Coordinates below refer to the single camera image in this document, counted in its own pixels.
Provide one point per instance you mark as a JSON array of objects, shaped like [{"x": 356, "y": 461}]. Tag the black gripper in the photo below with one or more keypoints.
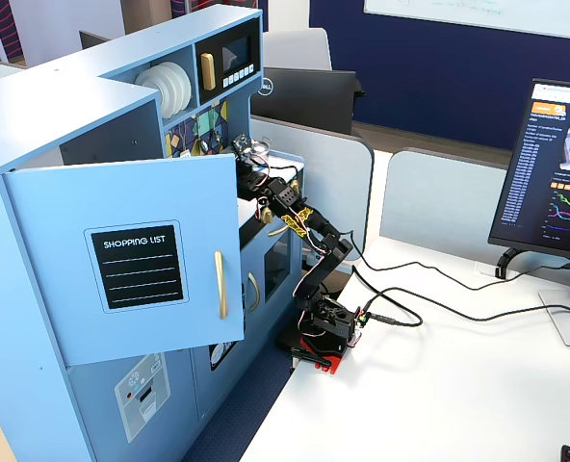
[{"x": 246, "y": 169}]

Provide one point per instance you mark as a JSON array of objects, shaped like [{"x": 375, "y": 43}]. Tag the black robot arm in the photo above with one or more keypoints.
[{"x": 335, "y": 252}]

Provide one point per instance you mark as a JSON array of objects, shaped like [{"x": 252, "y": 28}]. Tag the steel pot with lid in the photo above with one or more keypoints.
[{"x": 260, "y": 147}]

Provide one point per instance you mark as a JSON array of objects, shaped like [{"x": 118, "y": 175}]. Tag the gold stove knob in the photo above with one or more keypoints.
[
  {"x": 295, "y": 186},
  {"x": 266, "y": 215}
]

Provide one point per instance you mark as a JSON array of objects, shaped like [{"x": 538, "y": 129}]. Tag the steel spoon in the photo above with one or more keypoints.
[{"x": 216, "y": 137}]

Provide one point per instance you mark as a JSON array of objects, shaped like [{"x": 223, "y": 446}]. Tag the steel ladle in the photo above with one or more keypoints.
[{"x": 201, "y": 146}]

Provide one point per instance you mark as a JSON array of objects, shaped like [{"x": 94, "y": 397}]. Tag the black dell screen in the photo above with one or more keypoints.
[{"x": 309, "y": 98}]

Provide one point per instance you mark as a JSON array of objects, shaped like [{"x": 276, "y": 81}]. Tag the blue oven door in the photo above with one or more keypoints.
[{"x": 285, "y": 289}]

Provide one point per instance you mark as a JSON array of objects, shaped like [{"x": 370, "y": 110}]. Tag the white toy plate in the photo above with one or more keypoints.
[
  {"x": 151, "y": 77},
  {"x": 140, "y": 82},
  {"x": 176, "y": 91}
]

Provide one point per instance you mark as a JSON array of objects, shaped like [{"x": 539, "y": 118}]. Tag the white chair back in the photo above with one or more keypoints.
[{"x": 297, "y": 48}]

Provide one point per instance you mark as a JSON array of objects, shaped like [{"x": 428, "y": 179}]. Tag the shopping list sticker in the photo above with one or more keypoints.
[{"x": 138, "y": 264}]

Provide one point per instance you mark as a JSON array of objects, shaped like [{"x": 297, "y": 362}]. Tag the black toy microwave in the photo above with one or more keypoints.
[{"x": 213, "y": 41}]

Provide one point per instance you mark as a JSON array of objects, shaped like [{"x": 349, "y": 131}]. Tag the black dishwasher sticker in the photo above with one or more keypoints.
[{"x": 220, "y": 355}]

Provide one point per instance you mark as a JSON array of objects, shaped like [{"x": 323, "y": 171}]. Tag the pale grey desk divider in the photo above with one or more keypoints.
[{"x": 439, "y": 202}]

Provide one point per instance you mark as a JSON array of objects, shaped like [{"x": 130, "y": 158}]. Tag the red table clamp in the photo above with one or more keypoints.
[{"x": 330, "y": 364}]

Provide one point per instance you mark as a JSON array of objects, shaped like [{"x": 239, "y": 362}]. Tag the blue fridge door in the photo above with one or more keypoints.
[{"x": 49, "y": 240}]

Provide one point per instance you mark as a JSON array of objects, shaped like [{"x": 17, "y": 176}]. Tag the blue toy kitchen unit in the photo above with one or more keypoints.
[{"x": 25, "y": 120}]

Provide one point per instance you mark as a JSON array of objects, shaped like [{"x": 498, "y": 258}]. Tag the black computer monitor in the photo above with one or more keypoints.
[{"x": 521, "y": 192}]

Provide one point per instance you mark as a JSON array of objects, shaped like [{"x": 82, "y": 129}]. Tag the white whiteboard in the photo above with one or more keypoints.
[{"x": 482, "y": 12}]

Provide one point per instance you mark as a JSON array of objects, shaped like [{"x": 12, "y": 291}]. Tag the silver monitor stand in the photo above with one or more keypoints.
[{"x": 569, "y": 327}]

